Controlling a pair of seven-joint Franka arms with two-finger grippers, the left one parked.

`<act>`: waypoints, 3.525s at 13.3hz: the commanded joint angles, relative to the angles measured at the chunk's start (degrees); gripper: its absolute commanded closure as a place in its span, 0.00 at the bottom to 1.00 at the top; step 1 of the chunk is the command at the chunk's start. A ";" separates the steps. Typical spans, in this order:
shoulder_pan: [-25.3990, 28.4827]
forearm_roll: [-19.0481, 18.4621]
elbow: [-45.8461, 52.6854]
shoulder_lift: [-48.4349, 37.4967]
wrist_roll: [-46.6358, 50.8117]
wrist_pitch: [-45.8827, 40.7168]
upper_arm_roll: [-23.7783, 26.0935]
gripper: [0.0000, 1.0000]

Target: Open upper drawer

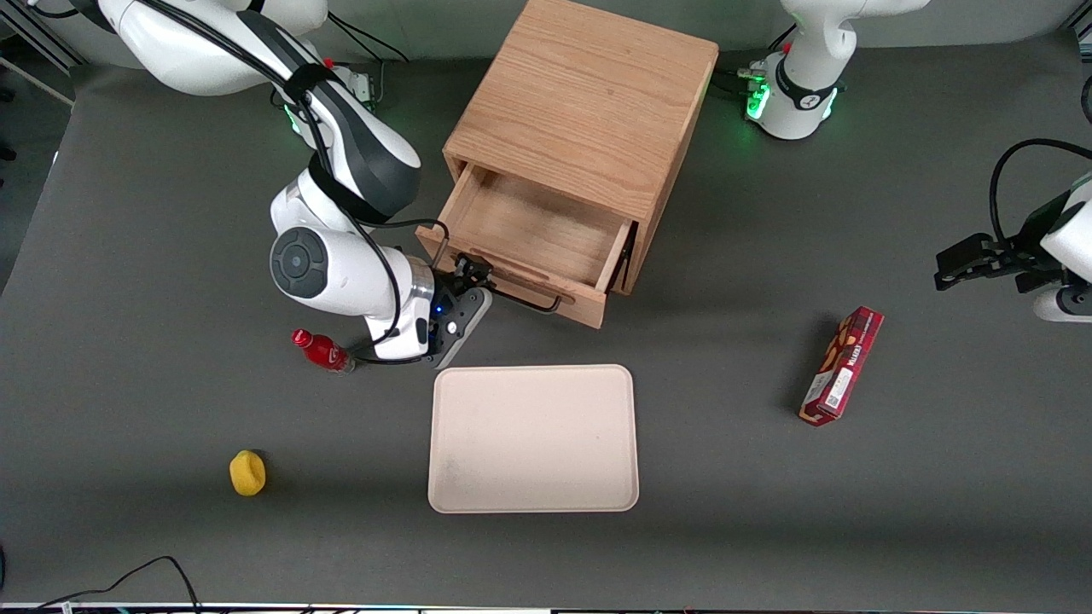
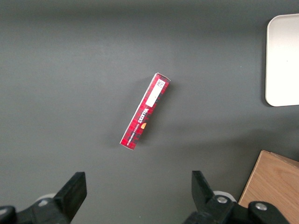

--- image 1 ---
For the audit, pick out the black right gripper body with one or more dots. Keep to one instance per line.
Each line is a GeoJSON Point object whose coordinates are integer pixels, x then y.
{"type": "Point", "coordinates": [447, 282]}

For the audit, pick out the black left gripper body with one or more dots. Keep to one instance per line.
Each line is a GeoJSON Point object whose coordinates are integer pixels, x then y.
{"type": "Point", "coordinates": [1026, 244]}

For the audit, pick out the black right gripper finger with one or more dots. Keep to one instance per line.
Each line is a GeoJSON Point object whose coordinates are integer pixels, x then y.
{"type": "Point", "coordinates": [466, 269]}
{"type": "Point", "coordinates": [485, 273]}

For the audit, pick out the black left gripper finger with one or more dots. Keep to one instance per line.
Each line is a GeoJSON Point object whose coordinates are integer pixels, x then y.
{"type": "Point", "coordinates": [968, 253]}
{"type": "Point", "coordinates": [968, 277]}

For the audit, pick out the wooden drawer with shallow tray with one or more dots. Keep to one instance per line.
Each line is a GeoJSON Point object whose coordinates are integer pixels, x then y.
{"type": "Point", "coordinates": [537, 226]}

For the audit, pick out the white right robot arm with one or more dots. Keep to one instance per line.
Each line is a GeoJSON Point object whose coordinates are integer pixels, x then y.
{"type": "Point", "coordinates": [333, 264]}

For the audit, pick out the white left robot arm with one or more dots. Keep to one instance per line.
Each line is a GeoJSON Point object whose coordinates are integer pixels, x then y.
{"type": "Point", "coordinates": [802, 102]}

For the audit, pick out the wooden drawer cabinet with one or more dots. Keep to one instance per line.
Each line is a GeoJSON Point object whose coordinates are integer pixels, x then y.
{"type": "Point", "coordinates": [589, 94]}

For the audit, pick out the beige rectangular tray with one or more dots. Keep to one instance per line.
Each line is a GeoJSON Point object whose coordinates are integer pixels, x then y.
{"type": "Point", "coordinates": [533, 439]}

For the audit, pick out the red soda bottle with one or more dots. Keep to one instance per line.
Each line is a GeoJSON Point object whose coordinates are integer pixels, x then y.
{"type": "Point", "coordinates": [320, 350]}

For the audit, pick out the red snack box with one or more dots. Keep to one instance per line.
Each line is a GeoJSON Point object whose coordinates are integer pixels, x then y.
{"type": "Point", "coordinates": [840, 371]}

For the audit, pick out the yellow lemon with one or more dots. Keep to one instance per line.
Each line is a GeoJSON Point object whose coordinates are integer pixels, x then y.
{"type": "Point", "coordinates": [247, 474]}

